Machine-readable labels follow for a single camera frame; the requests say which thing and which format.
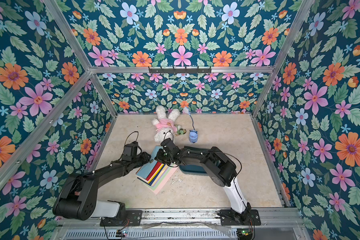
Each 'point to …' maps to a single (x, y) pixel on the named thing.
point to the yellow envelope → (156, 173)
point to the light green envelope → (154, 188)
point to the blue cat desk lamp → (193, 135)
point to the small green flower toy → (181, 131)
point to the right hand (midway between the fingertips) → (153, 158)
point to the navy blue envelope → (154, 178)
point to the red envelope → (153, 171)
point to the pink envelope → (166, 179)
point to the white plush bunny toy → (165, 126)
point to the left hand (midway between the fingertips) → (151, 155)
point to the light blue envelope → (144, 170)
